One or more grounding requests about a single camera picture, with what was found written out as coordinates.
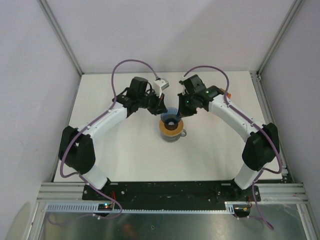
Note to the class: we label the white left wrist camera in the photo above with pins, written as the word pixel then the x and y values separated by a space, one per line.
pixel 159 86

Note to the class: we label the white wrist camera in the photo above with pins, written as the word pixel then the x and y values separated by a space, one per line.
pixel 182 82
pixel 159 86

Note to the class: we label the aluminium frame post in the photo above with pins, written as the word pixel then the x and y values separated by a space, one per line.
pixel 281 33
pixel 52 20

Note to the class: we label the right aluminium frame post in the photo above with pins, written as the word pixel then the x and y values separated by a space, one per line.
pixel 281 33

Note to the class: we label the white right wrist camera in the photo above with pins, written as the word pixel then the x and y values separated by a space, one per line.
pixel 182 82

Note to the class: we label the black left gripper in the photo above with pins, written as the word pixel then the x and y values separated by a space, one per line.
pixel 159 107

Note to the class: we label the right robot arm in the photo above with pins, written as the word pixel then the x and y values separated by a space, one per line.
pixel 262 143

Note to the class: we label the left aluminium frame post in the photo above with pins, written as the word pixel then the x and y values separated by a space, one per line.
pixel 52 20

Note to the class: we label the orange coffee filter box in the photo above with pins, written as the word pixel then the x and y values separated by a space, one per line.
pixel 227 93

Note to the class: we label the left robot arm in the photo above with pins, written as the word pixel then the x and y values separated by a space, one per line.
pixel 77 145

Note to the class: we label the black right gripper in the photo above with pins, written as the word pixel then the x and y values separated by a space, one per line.
pixel 183 112

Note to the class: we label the grey glass coffee server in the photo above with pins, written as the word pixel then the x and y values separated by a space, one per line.
pixel 171 139

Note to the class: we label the blue coffee dripper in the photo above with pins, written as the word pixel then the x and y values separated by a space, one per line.
pixel 171 117

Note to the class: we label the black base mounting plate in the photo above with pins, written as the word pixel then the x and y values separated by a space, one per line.
pixel 173 195

